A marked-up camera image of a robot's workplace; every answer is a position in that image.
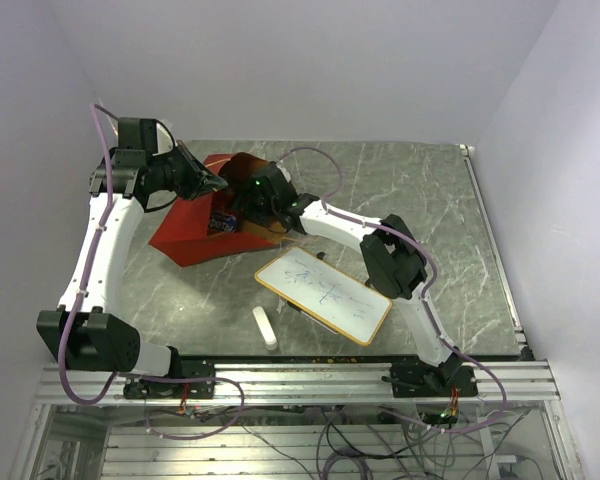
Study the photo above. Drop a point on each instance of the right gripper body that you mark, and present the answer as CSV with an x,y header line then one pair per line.
x,y
255,207

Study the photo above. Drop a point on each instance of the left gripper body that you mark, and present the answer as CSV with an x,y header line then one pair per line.
x,y
178,170

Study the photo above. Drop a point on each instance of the red candy snack bag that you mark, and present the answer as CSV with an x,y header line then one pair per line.
x,y
224,222

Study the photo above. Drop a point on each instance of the red paper bag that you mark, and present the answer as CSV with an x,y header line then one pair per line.
x,y
193,232

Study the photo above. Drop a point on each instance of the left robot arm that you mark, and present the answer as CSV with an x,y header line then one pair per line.
x,y
85,331

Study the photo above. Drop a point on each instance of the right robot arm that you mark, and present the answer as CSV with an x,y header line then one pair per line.
x,y
397,266

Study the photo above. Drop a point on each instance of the white marker eraser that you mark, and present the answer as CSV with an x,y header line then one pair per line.
x,y
265,328

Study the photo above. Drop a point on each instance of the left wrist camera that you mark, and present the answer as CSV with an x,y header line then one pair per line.
x,y
165,139

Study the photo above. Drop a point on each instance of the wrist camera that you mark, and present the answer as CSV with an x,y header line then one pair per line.
x,y
280,170
165,139

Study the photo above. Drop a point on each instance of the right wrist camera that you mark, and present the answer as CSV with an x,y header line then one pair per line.
x,y
280,170

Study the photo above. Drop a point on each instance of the small whiteboard orange frame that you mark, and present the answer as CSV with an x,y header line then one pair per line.
x,y
331,297

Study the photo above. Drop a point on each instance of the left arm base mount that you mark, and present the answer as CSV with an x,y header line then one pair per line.
x,y
194,380

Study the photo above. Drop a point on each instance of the aluminium rail frame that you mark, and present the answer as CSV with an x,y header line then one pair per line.
x,y
316,419

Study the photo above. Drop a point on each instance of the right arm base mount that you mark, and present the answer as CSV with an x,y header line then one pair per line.
x,y
410,377

